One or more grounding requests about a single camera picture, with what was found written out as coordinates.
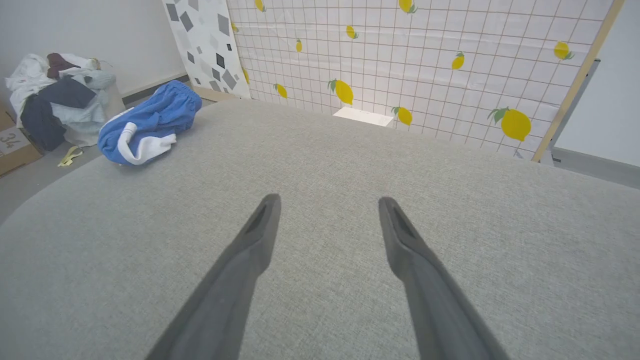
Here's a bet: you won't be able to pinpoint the pile of mixed clothes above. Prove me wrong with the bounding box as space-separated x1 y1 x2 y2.
5 52 126 148

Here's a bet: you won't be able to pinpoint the grey geometric print panel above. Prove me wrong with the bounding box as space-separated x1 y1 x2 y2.
161 0 252 100

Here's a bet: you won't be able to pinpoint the dark navy garment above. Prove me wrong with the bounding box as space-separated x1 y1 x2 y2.
20 76 97 152

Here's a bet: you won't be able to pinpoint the blue shorts with white trim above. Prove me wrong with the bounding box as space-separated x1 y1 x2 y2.
97 80 203 167

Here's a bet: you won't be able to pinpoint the small white box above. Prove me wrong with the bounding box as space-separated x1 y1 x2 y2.
332 106 395 128

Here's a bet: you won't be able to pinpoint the lemon print grid cloth panel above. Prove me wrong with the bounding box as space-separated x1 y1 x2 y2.
226 0 615 161

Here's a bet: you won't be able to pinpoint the yellow paper scrap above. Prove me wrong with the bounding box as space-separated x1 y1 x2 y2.
57 145 84 168

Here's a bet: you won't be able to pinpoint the pale grey-green garment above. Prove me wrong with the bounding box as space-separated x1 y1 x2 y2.
52 69 117 132

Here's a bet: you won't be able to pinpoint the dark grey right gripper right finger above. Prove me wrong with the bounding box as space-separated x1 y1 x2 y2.
378 196 511 360

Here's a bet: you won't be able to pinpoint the light wooden frame strip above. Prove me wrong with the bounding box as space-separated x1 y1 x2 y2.
531 0 626 163

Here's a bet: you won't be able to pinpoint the maroon garment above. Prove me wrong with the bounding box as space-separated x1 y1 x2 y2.
46 52 81 80

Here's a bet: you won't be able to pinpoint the brown cardboard box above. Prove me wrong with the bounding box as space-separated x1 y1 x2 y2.
0 102 45 177

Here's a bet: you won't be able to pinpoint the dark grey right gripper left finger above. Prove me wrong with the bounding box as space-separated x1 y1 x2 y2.
146 193 282 360

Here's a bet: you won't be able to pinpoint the grey metal post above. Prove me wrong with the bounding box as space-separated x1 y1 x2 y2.
550 59 601 151

